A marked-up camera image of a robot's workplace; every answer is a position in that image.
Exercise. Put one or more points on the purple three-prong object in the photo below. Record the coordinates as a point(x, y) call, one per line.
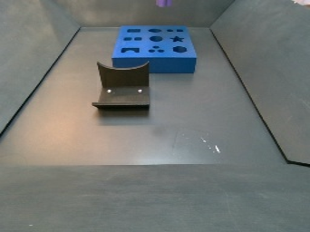
point(165, 3)

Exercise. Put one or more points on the black curved holder stand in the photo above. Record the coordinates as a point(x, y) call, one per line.
point(125, 87)

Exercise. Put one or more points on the blue shape-sorter block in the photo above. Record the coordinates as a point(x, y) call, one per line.
point(161, 45)

